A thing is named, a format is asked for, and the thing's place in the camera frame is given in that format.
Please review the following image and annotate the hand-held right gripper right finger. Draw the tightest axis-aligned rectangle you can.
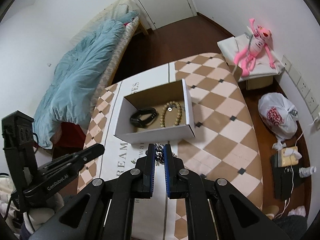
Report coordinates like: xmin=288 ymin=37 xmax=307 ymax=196
xmin=164 ymin=144 xmax=291 ymax=240

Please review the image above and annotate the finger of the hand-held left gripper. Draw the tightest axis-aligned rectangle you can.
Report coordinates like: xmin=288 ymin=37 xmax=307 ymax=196
xmin=37 ymin=144 xmax=105 ymax=178

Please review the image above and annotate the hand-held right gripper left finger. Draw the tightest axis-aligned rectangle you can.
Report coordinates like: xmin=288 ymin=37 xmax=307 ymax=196
xmin=30 ymin=144 xmax=156 ymax=240

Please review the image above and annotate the silver chain bracelet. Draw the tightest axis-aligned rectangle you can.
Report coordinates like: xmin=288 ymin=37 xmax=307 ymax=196
xmin=155 ymin=143 xmax=178 ymax=165

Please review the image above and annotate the white cardboard box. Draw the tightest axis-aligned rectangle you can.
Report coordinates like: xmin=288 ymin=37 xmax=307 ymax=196
xmin=114 ymin=78 xmax=196 ymax=145

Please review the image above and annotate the red storage box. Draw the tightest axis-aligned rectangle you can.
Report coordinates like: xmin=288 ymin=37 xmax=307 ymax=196
xmin=54 ymin=121 xmax=87 ymax=155

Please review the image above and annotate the white printed sheet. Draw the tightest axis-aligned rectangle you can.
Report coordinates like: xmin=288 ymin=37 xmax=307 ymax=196
xmin=99 ymin=62 xmax=188 ymax=240

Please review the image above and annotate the black watch band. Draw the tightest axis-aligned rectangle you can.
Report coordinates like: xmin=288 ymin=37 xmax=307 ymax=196
xmin=129 ymin=107 xmax=159 ymax=128

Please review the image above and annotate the checkered tablecloth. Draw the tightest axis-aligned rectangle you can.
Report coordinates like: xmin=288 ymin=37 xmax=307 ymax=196
xmin=76 ymin=52 xmax=264 ymax=240

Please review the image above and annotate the blue duvet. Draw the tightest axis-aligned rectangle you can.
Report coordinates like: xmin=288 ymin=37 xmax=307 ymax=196
xmin=32 ymin=11 xmax=139 ymax=148

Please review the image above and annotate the bed with patterned mattress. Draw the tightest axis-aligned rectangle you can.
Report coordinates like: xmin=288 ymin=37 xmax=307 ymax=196
xmin=50 ymin=0 xmax=148 ymax=155

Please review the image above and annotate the black box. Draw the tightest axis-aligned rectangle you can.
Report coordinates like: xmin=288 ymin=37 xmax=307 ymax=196
xmin=270 ymin=152 xmax=309 ymax=200

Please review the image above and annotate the tissue box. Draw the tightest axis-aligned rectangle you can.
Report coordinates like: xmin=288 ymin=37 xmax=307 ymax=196
xmin=280 ymin=147 xmax=300 ymax=167

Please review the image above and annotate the white plastic bag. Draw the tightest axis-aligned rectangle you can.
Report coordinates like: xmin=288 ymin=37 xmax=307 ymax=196
xmin=258 ymin=92 xmax=298 ymax=140

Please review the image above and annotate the brown cardboard box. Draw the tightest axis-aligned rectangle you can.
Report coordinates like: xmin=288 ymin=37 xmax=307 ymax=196
xmin=246 ymin=74 xmax=274 ymax=90

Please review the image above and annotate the dark grey cloth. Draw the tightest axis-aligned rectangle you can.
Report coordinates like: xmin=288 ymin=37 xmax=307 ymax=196
xmin=272 ymin=215 xmax=308 ymax=240

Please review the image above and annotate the white cloth-covered stool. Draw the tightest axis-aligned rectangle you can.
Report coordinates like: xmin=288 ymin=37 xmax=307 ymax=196
xmin=217 ymin=33 xmax=285 ymax=82

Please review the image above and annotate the clear plastic bottle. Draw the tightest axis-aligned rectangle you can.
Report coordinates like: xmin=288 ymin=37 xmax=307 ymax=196
xmin=299 ymin=166 xmax=317 ymax=178

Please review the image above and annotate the pink plush toy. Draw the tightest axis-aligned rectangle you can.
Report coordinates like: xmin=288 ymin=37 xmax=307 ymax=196
xmin=234 ymin=17 xmax=275 ymax=78

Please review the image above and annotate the white door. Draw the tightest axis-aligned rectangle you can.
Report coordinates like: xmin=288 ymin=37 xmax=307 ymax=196
xmin=120 ymin=0 xmax=198 ymax=29

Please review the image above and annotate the wooden bead bracelet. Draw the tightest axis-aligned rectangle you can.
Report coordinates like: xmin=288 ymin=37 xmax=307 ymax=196
xmin=159 ymin=101 xmax=183 ymax=128

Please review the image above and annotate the white cable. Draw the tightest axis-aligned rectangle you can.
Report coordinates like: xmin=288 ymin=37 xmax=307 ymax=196
xmin=274 ymin=116 xmax=320 ymax=218

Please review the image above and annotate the white wall socket panel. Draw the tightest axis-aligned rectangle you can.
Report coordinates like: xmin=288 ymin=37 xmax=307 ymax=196
xmin=282 ymin=54 xmax=320 ymax=120

